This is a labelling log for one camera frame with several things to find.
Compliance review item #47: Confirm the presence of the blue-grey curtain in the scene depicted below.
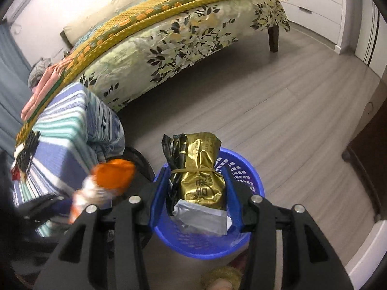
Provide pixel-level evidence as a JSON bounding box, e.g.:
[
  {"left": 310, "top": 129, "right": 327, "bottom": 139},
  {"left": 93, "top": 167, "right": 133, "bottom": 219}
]
[{"left": 0, "top": 21, "right": 34, "bottom": 158}]

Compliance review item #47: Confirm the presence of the grey checked clothes pile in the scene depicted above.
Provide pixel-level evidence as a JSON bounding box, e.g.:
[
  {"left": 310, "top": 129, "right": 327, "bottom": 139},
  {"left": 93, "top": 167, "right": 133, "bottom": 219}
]
[{"left": 27, "top": 56, "right": 54, "bottom": 89}]

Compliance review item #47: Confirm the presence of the teal floral pillow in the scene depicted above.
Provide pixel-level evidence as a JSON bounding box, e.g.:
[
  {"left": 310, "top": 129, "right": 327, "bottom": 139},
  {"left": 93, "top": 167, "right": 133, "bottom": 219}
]
[{"left": 73, "top": 23, "right": 101, "bottom": 46}]

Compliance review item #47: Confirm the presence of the black plastic bag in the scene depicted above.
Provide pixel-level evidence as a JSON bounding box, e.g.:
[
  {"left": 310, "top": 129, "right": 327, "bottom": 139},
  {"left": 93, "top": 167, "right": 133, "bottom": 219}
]
[{"left": 161, "top": 133, "right": 190, "bottom": 216}]

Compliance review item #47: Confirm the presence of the dark wooden furniture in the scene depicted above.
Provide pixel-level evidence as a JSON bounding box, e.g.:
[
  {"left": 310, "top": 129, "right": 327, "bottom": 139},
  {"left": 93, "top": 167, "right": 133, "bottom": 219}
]
[{"left": 341, "top": 96, "right": 387, "bottom": 222}]

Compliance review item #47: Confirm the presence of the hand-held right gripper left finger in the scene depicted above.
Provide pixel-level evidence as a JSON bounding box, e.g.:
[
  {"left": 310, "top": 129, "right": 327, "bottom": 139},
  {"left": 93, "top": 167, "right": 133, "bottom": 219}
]
[{"left": 33, "top": 166, "right": 170, "bottom": 290}]

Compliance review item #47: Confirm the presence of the white door frame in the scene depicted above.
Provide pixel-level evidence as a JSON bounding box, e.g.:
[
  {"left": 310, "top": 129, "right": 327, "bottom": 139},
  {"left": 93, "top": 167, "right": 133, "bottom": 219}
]
[{"left": 353, "top": 0, "right": 387, "bottom": 77}]

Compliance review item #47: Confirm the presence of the pink striped folded cloth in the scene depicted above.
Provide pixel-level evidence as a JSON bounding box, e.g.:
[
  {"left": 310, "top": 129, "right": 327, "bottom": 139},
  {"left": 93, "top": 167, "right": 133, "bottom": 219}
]
[{"left": 21, "top": 57, "right": 72, "bottom": 120}]

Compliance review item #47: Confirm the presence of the leaf print bed sheet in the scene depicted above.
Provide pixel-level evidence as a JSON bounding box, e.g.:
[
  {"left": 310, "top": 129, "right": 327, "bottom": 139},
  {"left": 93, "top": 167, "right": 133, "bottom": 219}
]
[{"left": 80, "top": 0, "right": 290, "bottom": 113}]

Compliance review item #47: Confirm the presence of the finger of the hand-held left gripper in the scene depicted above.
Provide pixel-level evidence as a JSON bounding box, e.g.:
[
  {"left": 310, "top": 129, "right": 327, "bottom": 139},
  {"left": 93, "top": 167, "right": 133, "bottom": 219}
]
[{"left": 18, "top": 194, "right": 74, "bottom": 230}]

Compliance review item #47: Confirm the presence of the blue plastic wastebasket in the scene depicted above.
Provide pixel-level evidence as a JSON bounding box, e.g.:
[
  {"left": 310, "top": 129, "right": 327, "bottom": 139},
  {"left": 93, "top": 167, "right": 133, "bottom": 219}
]
[{"left": 150, "top": 147, "right": 265, "bottom": 260}]

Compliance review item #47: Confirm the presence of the gold foil packet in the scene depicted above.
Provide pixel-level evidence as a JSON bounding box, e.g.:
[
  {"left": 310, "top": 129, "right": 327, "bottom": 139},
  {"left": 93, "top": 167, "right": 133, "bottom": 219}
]
[{"left": 170, "top": 132, "right": 228, "bottom": 212}]

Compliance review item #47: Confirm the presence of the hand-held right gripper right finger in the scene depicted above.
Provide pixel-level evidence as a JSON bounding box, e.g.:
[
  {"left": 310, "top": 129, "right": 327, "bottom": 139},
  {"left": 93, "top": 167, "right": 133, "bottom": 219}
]
[{"left": 224, "top": 165, "right": 354, "bottom": 290}]

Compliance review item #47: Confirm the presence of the black coiled rope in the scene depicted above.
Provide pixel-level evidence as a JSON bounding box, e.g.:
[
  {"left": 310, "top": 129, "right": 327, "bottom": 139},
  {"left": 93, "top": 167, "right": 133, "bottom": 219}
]
[{"left": 16, "top": 130, "right": 42, "bottom": 176}]

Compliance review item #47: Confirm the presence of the cream headboard cushion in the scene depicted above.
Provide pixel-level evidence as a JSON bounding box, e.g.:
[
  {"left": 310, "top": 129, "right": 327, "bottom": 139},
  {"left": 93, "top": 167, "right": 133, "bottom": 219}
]
[{"left": 63, "top": 0, "right": 170, "bottom": 48}]

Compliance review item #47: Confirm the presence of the tan fuzzy slipper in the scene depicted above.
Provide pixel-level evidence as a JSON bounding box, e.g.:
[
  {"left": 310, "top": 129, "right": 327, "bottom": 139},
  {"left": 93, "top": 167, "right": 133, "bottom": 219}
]
[{"left": 201, "top": 266, "right": 243, "bottom": 290}]

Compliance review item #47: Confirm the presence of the striped tablecloth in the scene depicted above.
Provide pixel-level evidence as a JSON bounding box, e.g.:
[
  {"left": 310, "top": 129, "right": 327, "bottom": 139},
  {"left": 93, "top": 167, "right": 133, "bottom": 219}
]
[{"left": 11, "top": 82, "right": 125, "bottom": 237}]

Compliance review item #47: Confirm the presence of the white wardrobe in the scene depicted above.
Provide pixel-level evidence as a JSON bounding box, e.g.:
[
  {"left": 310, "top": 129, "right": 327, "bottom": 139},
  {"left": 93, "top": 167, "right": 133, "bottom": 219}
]
[{"left": 271, "top": 0, "right": 358, "bottom": 52}]

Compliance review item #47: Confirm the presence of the orange white snack packet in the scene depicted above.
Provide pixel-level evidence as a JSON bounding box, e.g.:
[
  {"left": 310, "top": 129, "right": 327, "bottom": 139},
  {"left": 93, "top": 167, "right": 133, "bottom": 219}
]
[{"left": 68, "top": 159, "right": 136, "bottom": 225}]

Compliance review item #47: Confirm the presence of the bed with yellow blanket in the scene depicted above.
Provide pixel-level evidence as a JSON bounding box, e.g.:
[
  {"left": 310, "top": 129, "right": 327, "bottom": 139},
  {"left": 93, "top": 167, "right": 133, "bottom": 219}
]
[{"left": 16, "top": 0, "right": 288, "bottom": 144}]

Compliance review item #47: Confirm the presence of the green folded cloth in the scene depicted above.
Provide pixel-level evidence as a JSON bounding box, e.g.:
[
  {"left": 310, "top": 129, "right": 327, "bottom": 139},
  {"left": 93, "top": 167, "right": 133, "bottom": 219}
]
[{"left": 30, "top": 78, "right": 67, "bottom": 122}]

